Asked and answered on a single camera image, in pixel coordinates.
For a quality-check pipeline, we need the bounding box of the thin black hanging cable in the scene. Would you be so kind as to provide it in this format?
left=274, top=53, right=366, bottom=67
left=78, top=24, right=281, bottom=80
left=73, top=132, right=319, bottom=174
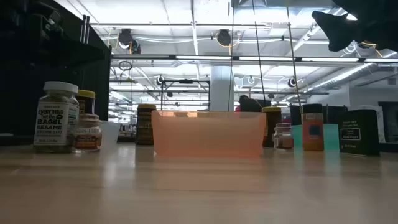
left=228, top=0, right=236, bottom=112

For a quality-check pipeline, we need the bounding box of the teal plastic bin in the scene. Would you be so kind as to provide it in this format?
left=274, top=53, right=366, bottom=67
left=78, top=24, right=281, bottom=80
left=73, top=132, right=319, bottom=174
left=291, top=123, right=340, bottom=152

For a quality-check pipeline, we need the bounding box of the bagel seasoning jar white lid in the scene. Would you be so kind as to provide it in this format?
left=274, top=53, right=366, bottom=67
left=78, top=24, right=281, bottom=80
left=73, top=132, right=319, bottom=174
left=33, top=81, right=80, bottom=153

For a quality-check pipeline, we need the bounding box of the hanging black cable loop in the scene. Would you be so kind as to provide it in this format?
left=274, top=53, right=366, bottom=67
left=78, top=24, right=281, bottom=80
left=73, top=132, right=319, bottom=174
left=118, top=60, right=133, bottom=72

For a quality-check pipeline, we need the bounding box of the white column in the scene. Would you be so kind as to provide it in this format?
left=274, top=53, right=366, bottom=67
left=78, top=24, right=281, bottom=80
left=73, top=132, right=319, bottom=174
left=210, top=65, right=234, bottom=113

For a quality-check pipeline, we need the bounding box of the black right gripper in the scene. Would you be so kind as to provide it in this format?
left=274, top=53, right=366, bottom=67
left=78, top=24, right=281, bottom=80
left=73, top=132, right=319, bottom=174
left=312, top=0, right=398, bottom=52

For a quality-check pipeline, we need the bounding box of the dark spice jar yellow lid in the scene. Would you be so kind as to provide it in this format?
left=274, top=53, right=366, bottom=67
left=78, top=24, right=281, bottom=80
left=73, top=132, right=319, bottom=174
left=136, top=103, right=157, bottom=146
left=76, top=89, right=96, bottom=116
left=262, top=106, right=283, bottom=149

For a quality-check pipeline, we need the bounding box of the black curtain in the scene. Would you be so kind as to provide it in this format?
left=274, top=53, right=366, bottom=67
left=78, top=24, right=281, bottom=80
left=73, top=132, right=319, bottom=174
left=0, top=0, right=112, bottom=138

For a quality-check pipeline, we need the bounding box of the black metal rack frame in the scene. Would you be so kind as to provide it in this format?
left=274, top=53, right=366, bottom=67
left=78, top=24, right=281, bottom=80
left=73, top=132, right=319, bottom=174
left=160, top=79, right=211, bottom=112

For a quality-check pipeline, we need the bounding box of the long ceiling light bar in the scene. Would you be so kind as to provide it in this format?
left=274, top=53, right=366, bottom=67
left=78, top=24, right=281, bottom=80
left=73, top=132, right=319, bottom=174
left=111, top=54, right=398, bottom=63

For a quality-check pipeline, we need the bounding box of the orange plastic bin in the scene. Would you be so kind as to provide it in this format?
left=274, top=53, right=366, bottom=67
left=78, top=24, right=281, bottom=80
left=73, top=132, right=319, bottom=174
left=151, top=110, right=267, bottom=158

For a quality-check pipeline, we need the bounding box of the dark window frame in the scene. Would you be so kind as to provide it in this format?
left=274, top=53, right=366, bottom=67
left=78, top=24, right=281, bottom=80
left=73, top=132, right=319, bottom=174
left=379, top=101, right=398, bottom=144

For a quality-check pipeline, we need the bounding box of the silver ceiling duct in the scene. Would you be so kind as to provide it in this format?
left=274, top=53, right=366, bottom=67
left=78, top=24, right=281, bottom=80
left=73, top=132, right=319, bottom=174
left=306, top=51, right=398, bottom=93

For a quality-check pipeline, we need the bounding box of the person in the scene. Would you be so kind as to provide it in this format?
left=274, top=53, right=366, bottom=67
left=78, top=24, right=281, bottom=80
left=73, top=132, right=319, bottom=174
left=235, top=95, right=250, bottom=113

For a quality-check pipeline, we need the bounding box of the small spice jar brown lid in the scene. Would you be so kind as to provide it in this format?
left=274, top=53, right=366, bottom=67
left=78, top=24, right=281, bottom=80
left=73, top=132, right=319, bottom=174
left=75, top=113, right=103, bottom=152
left=272, top=122, right=294, bottom=150

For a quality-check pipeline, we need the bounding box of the black monitor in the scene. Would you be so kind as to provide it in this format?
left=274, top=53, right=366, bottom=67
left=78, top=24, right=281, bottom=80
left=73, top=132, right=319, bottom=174
left=248, top=98, right=272, bottom=113

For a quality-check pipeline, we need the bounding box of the clear plastic bin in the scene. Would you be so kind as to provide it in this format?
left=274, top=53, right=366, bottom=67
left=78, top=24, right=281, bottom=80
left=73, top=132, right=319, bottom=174
left=99, top=121, right=121, bottom=146

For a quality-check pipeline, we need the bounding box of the black partition panel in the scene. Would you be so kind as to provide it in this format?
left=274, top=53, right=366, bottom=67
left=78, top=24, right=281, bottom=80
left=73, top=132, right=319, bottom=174
left=290, top=104, right=348, bottom=125

